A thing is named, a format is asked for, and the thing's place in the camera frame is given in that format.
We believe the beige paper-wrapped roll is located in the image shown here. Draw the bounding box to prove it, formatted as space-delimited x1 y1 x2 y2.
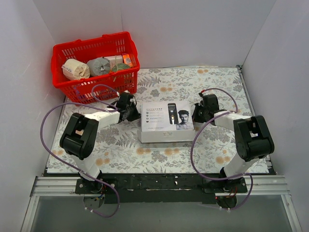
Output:
61 58 90 81

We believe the grey wrapped roll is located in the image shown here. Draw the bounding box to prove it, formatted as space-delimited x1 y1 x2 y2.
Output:
87 57 111 77

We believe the white hair clipper box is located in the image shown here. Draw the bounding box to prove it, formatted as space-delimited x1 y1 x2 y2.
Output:
138 101 195 143

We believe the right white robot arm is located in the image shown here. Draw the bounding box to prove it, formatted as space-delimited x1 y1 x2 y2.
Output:
193 93 275 192

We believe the red plastic shopping basket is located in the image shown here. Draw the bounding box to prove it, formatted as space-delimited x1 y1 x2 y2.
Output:
51 31 140 104

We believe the orange small box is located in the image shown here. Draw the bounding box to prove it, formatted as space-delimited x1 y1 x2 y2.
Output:
122 54 134 68

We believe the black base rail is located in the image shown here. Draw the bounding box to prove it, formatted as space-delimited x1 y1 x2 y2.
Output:
75 174 249 204

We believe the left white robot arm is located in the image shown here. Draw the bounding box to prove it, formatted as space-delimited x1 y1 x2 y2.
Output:
59 91 140 193

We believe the white flat box in basket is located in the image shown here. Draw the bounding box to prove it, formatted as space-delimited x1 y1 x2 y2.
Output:
104 55 123 69

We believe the green broccoli-like item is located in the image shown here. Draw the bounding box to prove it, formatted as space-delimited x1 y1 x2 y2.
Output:
111 63 131 73

